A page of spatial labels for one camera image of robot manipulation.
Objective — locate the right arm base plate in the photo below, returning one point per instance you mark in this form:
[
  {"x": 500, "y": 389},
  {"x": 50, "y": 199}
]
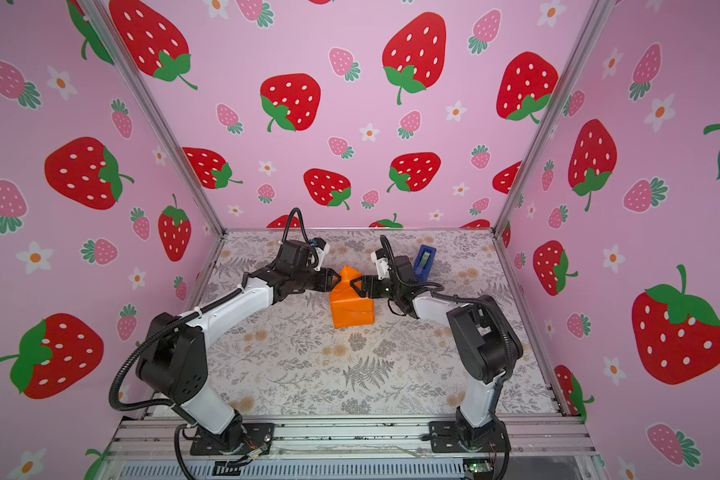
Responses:
[{"x": 461, "y": 437}]

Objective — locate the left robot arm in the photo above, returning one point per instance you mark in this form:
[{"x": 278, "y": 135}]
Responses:
[{"x": 175, "y": 363}]

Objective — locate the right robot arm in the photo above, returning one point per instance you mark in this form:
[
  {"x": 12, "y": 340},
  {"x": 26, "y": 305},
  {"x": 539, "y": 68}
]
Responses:
[{"x": 487, "y": 345}]

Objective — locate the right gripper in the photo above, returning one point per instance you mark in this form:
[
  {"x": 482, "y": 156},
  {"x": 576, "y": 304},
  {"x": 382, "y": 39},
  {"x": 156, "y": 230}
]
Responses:
[{"x": 368, "y": 280}]

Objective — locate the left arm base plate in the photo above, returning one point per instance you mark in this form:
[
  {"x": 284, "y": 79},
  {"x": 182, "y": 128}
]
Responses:
[{"x": 237, "y": 440}]

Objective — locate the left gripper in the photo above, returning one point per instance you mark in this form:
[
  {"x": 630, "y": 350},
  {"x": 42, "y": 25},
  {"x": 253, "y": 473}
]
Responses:
[{"x": 326, "y": 279}]

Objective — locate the aluminium front rail frame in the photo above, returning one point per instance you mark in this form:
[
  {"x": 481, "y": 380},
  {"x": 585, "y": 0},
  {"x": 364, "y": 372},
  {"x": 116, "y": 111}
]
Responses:
[{"x": 365, "y": 447}]

